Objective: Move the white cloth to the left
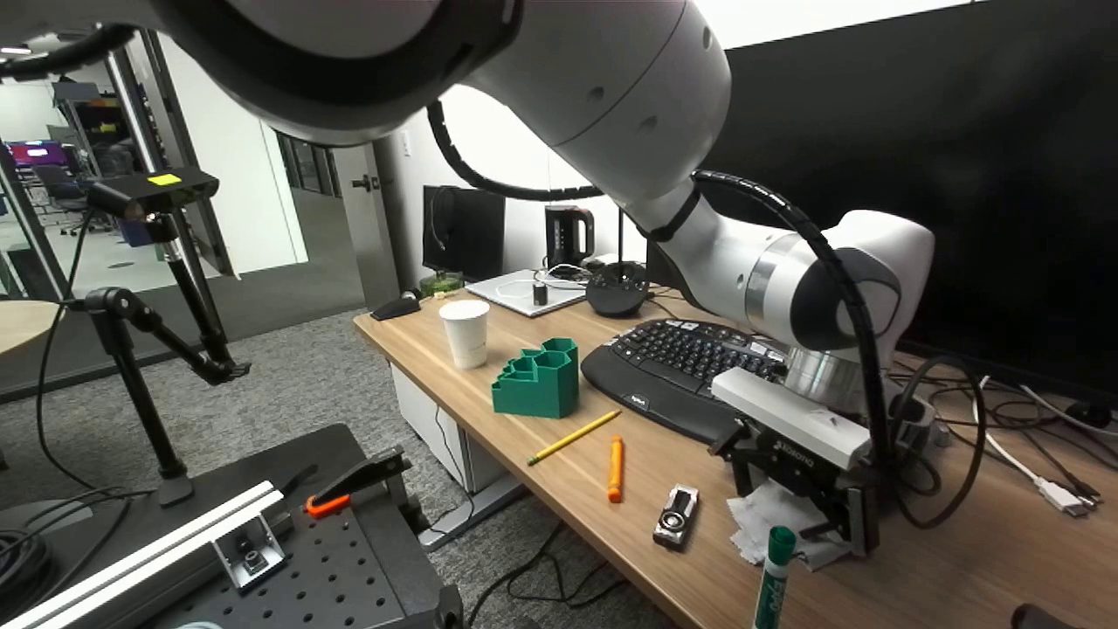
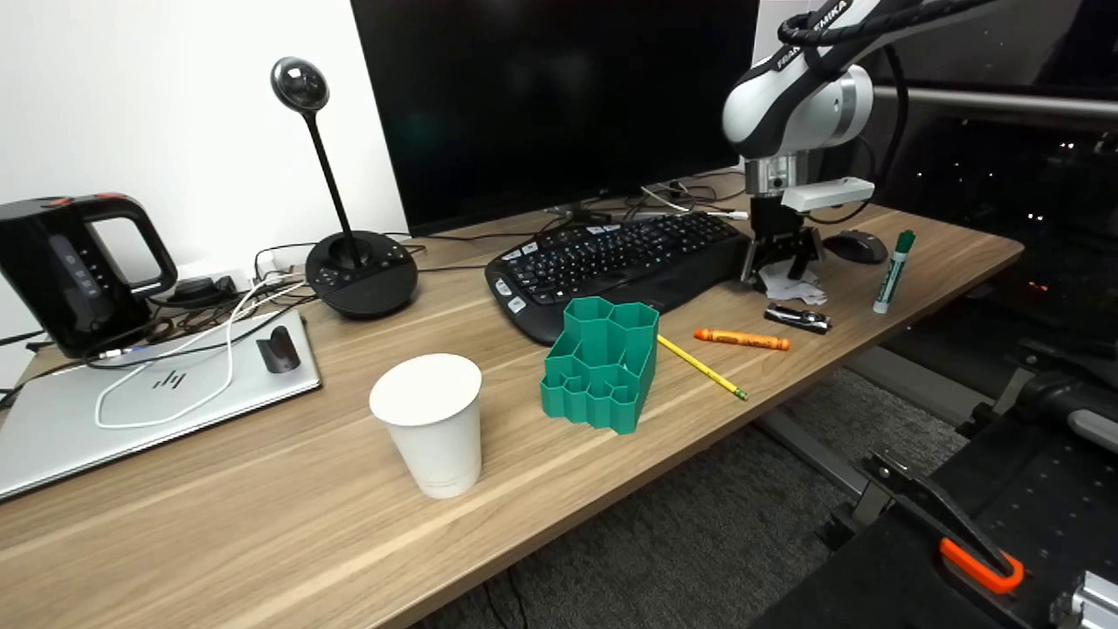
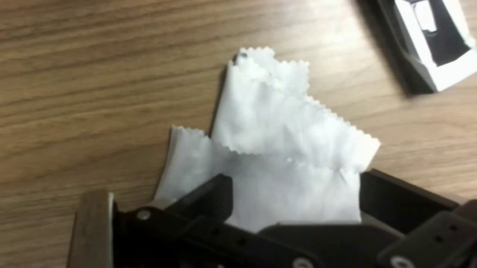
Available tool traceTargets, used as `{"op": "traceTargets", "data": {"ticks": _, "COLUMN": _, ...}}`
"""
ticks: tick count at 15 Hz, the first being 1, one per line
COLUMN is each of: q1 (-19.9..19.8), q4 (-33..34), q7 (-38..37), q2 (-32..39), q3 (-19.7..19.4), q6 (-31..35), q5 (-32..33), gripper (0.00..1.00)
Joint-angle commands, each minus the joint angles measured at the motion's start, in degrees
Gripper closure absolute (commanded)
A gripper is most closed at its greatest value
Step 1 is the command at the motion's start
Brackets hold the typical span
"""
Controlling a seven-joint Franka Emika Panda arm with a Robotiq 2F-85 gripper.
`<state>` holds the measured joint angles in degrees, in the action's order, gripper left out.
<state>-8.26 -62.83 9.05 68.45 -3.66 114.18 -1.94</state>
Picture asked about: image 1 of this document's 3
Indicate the white marker with green cap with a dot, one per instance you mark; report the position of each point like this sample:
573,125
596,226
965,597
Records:
774,576

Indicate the silver laptop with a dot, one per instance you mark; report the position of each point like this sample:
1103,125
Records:
511,291

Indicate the large black monitor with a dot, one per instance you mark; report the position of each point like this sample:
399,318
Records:
1025,177

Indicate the black electric kettle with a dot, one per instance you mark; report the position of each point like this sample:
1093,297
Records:
568,234

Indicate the yellow pencil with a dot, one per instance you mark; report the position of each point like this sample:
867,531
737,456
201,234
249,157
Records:
573,439

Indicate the white desk cabinet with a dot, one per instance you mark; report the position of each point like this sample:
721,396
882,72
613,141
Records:
436,425

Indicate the black and silver clip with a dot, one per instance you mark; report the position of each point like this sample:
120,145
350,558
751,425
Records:
676,515

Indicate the orange marker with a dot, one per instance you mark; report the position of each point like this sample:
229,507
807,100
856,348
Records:
615,472

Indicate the green plastic organizer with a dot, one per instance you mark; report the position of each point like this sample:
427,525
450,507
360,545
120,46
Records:
534,388

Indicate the metal corner bracket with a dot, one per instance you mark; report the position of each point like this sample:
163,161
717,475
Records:
249,553

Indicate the round wooden table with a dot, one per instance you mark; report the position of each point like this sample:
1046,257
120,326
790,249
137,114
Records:
21,324

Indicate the black keyboard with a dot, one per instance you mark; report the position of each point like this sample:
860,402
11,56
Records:
668,371

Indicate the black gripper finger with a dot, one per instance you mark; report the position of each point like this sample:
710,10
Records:
749,463
860,522

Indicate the black camera with yellow sticker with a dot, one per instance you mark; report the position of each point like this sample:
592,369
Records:
152,193

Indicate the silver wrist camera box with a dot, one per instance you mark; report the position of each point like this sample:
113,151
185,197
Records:
790,413

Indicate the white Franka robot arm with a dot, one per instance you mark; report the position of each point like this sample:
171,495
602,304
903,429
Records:
581,72

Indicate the small green object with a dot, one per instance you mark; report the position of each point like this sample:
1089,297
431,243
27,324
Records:
440,282

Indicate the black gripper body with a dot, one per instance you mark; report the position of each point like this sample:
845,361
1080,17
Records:
807,472

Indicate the small black monitor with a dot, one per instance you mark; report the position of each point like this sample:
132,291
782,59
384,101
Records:
463,231

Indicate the black perforated robot table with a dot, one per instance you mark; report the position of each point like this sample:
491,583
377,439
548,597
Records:
350,572

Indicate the black rounded object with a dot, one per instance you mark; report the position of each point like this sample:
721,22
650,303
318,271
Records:
397,307

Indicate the black computer mouse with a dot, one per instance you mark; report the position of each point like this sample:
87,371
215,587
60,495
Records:
1043,615

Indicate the aluminium extrusion rail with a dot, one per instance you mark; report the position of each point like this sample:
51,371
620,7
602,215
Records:
125,560

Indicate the white paper note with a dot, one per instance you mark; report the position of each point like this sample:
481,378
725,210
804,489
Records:
763,519

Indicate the black articulated camera stand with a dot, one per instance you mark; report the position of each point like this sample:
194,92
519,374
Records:
141,396

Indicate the white paper cup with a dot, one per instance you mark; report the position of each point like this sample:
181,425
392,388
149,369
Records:
467,335

